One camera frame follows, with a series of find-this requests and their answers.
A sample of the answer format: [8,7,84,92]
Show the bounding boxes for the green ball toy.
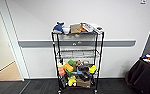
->
[68,59,76,66]

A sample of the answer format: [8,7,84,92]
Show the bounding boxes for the brown plush toy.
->
[73,59,82,68]

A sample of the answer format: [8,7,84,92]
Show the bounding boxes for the brown paper packet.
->
[69,23,82,35]

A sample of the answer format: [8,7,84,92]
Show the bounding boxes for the white bowl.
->
[63,27,72,35]

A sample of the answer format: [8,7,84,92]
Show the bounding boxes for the orange packet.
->
[79,22,87,33]

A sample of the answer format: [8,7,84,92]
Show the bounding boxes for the orange yellow toy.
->
[63,63,75,74]

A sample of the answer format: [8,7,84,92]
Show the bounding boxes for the black fabric toy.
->
[79,64,91,74]

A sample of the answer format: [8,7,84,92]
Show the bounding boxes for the white red printed box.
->
[81,21,98,34]

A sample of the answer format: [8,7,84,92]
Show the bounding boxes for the blue cup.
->
[76,68,83,75]

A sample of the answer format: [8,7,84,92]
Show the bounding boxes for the blue whale plush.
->
[52,21,66,35]

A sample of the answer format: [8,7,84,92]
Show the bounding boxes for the white dark printed box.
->
[90,23,106,35]

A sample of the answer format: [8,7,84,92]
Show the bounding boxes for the black shoe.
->
[78,73,92,82]

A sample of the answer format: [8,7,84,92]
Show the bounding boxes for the yellow plush toy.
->
[67,75,78,88]

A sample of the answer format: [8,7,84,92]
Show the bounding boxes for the black printed bag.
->
[59,74,70,90]

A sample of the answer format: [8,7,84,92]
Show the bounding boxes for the brown cardboard box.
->
[76,77,92,90]

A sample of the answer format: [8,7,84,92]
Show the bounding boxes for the red blue small object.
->
[141,53,150,60]

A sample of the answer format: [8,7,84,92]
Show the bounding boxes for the black wire shelf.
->
[50,29,106,94]

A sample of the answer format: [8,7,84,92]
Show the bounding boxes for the white door frame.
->
[0,0,31,81]

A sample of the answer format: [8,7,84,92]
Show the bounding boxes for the small white wall fixture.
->
[140,0,147,5]

